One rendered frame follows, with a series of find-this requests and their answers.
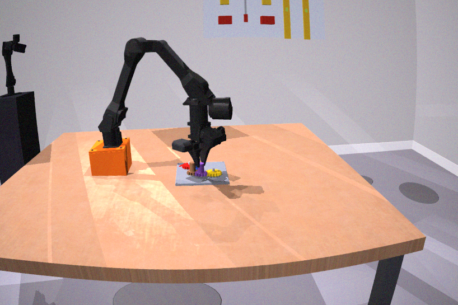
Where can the brown gear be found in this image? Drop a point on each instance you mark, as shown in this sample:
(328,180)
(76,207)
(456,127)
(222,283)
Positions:
(192,169)

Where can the purple gear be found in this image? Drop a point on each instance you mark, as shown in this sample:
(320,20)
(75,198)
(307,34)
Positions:
(201,171)

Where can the yellow gear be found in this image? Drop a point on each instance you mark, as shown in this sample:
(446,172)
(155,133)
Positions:
(213,173)

